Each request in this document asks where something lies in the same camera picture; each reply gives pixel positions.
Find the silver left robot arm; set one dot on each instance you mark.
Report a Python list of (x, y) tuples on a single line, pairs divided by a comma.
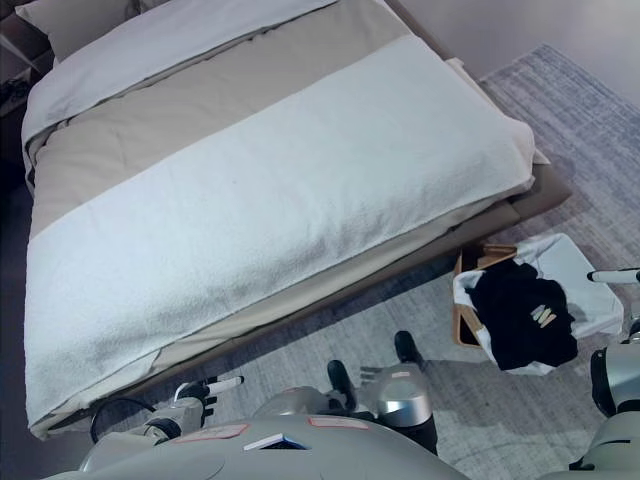
[(175, 422)]

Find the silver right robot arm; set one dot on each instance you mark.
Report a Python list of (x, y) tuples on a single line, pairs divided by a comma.
[(617, 380)]

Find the white basket liner cloth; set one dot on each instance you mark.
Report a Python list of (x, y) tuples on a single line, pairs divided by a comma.
[(595, 295)]

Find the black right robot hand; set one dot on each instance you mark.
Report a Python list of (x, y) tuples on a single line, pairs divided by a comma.
[(615, 276)]

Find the low beige bed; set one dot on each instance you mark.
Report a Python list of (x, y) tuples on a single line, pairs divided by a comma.
[(250, 200)]

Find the dark shoes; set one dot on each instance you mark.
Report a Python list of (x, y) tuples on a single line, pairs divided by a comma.
[(11, 90)]

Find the grey robot torso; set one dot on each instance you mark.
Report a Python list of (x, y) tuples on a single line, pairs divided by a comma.
[(250, 455)]

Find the white fleece blanket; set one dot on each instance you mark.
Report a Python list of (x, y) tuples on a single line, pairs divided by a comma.
[(250, 225)]

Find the silver right robot leg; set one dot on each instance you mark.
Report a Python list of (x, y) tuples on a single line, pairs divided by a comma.
[(405, 400)]

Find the beige duvet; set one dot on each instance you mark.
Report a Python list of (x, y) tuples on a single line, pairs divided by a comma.
[(175, 120)]

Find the white top sheet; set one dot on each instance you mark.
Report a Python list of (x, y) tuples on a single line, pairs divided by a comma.
[(125, 60)]

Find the wooden laundry basket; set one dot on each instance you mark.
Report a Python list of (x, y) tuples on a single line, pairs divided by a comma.
[(462, 330)]

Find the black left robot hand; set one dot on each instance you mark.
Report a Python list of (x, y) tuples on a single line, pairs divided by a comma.
[(200, 395)]

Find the black garment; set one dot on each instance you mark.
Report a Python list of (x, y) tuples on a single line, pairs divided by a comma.
[(520, 320)]

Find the grey pillow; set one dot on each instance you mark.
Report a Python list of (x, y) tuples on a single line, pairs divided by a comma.
[(70, 25)]

